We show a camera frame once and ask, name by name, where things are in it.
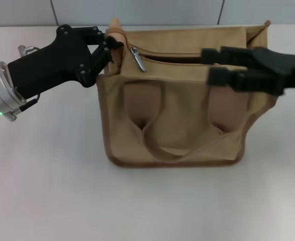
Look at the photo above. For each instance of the silver metal zipper pull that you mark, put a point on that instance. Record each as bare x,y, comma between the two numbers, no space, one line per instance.
139,60

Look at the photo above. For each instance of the khaki canvas food bag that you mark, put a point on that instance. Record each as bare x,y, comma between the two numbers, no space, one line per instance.
185,120

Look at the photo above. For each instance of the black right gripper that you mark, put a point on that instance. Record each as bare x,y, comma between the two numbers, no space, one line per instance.
288,70

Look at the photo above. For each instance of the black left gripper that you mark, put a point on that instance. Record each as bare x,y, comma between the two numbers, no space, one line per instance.
54,62

